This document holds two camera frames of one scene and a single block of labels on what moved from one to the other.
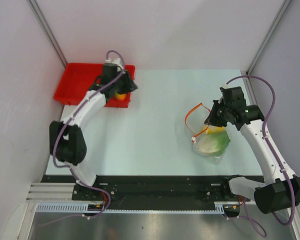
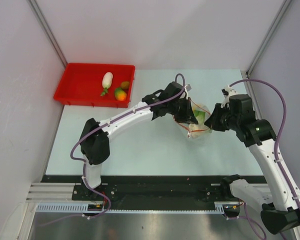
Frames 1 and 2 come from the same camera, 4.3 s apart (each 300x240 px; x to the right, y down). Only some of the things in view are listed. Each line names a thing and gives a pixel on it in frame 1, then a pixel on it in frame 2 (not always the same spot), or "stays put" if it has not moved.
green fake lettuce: (214, 144) -> (200, 115)
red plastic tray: (78, 78) stays put
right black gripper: (211, 119) stays put
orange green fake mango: (122, 97) stays put
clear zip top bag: (211, 144) -> (201, 114)
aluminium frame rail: (51, 192) stays put
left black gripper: (129, 85) -> (187, 116)
